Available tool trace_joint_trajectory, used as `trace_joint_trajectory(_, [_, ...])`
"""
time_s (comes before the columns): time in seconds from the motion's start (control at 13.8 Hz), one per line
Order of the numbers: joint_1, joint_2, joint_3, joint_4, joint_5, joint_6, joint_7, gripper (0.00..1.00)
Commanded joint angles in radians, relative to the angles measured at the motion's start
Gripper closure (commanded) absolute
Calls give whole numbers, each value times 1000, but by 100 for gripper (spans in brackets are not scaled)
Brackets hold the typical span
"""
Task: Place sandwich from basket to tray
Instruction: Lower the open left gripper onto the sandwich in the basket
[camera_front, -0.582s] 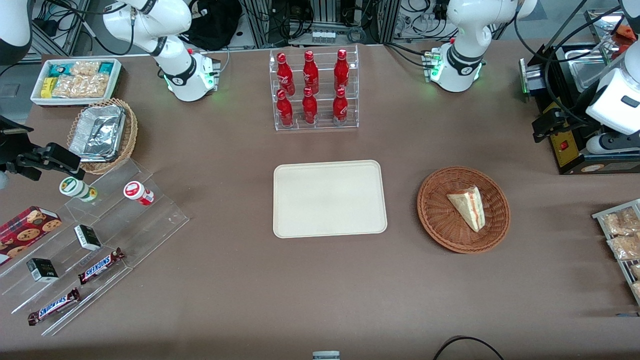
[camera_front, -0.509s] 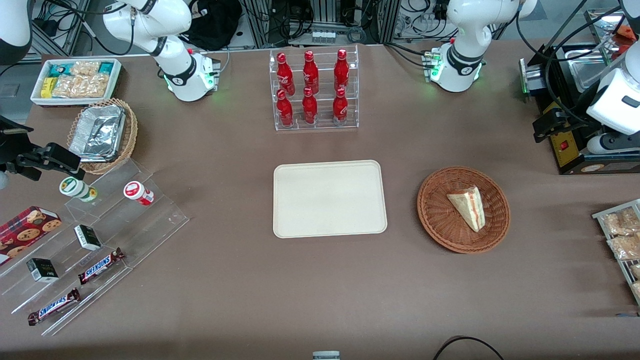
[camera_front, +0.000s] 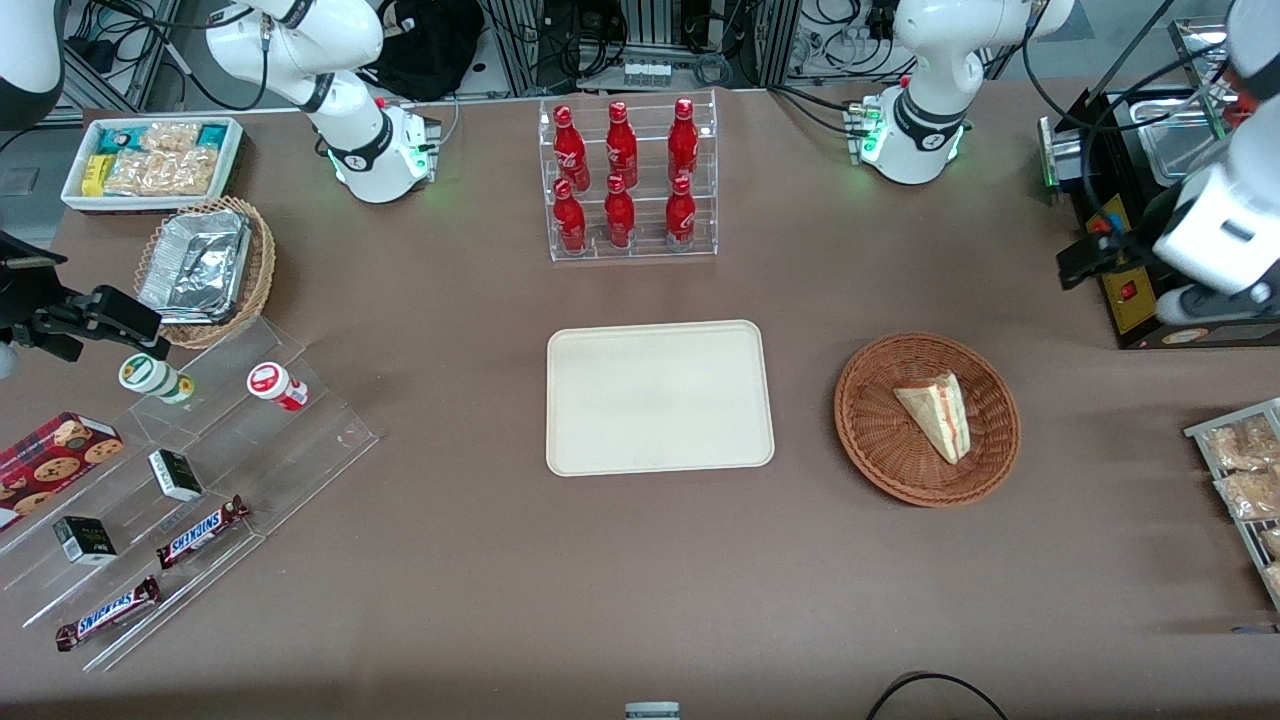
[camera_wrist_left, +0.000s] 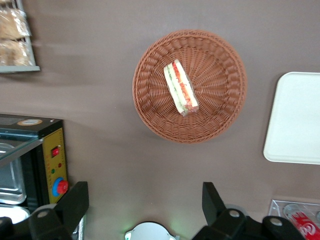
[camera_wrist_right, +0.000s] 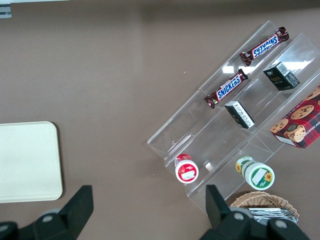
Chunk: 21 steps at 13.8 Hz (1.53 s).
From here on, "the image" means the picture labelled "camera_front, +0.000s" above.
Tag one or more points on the triangular sandwich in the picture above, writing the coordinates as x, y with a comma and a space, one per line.
940, 410

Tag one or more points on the oval tan wicker basket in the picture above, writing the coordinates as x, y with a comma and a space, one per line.
262, 270

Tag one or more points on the brown Snickers bar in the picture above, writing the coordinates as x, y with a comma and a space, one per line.
108, 613
200, 533

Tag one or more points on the small black box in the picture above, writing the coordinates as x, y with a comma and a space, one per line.
85, 540
175, 475

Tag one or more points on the red lid white cup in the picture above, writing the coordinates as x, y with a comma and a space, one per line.
275, 385

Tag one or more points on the white power strip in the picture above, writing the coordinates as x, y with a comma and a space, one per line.
647, 73

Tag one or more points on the white rectangular snack bin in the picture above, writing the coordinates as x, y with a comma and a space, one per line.
75, 195

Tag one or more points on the clear acrylic bottle rack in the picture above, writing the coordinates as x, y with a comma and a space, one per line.
650, 215

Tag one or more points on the black hot display case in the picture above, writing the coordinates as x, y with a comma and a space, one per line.
1130, 310

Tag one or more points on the red cookie box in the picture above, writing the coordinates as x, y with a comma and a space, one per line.
55, 460

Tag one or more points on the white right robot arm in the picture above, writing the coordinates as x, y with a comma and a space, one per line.
370, 150

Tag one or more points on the small clear cracker bag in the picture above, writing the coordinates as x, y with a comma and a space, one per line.
170, 136

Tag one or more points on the green lid white cup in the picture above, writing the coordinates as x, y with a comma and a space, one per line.
150, 375

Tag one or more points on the black bag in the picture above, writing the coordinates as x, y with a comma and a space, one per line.
430, 45

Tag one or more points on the clear acrylic tiered stand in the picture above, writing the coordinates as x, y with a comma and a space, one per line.
300, 445

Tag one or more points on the silver foil containers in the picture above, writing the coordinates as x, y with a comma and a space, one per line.
195, 265

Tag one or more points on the red cola bottle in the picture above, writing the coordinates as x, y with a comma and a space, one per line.
621, 145
683, 140
569, 220
570, 150
619, 215
680, 215

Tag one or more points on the cream rectangular serving tray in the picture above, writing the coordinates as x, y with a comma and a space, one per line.
655, 400

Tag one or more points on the steel food pan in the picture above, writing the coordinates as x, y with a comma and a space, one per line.
1175, 150

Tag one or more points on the large clear cracker bag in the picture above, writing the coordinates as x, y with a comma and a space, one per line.
160, 172

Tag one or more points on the small grey device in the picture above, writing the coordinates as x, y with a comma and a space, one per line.
652, 711

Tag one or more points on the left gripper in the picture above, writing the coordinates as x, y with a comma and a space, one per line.
1128, 247

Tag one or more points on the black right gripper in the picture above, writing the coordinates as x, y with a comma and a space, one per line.
22, 300

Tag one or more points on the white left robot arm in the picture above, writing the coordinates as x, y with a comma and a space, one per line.
915, 60

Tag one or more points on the round brown wicker basket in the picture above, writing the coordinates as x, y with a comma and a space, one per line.
880, 440

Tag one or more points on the teal snack packet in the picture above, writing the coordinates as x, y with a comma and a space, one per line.
213, 135
120, 140

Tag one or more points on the yellow snack packet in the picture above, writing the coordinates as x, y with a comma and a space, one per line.
96, 175

